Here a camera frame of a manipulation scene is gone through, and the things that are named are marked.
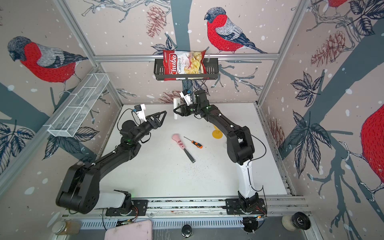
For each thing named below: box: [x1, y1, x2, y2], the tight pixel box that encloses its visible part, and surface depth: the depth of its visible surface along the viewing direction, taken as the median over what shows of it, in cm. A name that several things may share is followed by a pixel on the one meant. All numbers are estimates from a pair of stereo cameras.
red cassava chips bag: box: [163, 49, 209, 81], surface depth 89 cm
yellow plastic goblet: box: [212, 125, 223, 140], surface depth 103 cm
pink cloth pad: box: [104, 220, 152, 240], surface depth 67 cm
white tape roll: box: [281, 211, 311, 232], surface depth 62 cm
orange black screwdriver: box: [183, 136, 203, 149], surface depth 98 cm
